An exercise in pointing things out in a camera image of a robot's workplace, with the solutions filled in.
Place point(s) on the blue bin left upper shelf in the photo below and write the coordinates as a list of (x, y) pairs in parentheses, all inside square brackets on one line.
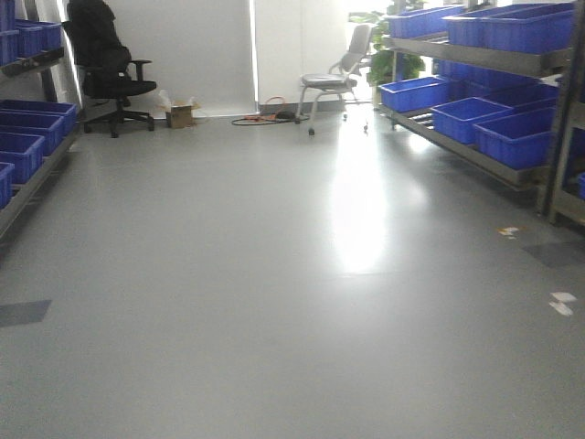
[(35, 37)]

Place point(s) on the grey white chair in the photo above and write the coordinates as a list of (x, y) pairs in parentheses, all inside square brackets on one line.
[(340, 78)]

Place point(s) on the green potted plant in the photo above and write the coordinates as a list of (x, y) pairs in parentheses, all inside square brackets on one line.
[(385, 63)]

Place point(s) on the blue bin lower right front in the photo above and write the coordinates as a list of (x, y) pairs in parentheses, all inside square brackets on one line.
[(519, 141)]

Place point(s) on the blue bin lower right back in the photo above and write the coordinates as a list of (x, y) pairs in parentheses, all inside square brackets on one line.
[(415, 94)]

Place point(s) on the left metal shelf rack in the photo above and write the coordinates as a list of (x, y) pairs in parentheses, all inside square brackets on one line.
[(16, 197)]

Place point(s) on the blue bin upper right front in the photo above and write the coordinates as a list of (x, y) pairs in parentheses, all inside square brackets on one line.
[(526, 28)]

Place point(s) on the right metal shelf rack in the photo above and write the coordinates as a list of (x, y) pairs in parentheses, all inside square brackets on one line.
[(508, 96)]

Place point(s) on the blue bin upper right back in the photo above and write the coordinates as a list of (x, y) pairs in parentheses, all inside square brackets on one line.
[(422, 22)]

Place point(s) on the blue bin lower right middle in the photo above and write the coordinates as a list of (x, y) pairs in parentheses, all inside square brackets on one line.
[(456, 120)]

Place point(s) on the small cardboard box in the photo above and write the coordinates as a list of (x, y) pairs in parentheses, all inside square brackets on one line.
[(178, 114)]

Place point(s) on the metal shelf rack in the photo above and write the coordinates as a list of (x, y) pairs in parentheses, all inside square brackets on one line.
[(16, 197), (508, 96)]

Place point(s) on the black office chair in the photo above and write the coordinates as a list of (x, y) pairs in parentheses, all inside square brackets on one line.
[(109, 71)]

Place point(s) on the blue bin row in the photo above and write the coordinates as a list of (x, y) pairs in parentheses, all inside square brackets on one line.
[(51, 127), (25, 152), (68, 111)]

